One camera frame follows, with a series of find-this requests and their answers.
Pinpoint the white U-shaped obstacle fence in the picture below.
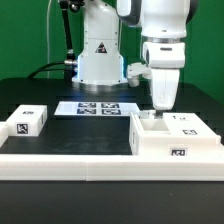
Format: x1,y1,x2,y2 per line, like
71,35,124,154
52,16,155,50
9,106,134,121
0,122,224,181

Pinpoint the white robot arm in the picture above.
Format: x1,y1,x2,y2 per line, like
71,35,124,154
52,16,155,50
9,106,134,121
72,0,199,112

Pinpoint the white cabinet body box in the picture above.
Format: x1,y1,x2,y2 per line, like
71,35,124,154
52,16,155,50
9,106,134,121
129,113,222,157

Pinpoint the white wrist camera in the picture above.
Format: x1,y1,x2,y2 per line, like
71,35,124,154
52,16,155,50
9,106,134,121
126,62,151,87

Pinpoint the black cable bundle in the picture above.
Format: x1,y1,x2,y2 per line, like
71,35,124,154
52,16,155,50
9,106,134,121
27,0,85,80

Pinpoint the white marker tag sheet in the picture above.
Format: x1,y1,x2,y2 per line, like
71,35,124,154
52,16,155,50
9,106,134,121
55,101,139,117

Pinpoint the white cabinet door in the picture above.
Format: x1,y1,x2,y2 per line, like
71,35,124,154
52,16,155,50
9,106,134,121
163,113,215,137
138,110,156,119

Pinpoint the white cabinet top block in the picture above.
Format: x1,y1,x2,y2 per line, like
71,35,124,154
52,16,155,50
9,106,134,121
6,105,47,137

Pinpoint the white thin cable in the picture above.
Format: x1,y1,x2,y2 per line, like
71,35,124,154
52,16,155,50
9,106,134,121
46,0,54,80

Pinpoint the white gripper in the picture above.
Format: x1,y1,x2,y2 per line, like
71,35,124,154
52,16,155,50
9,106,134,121
142,42,185,119

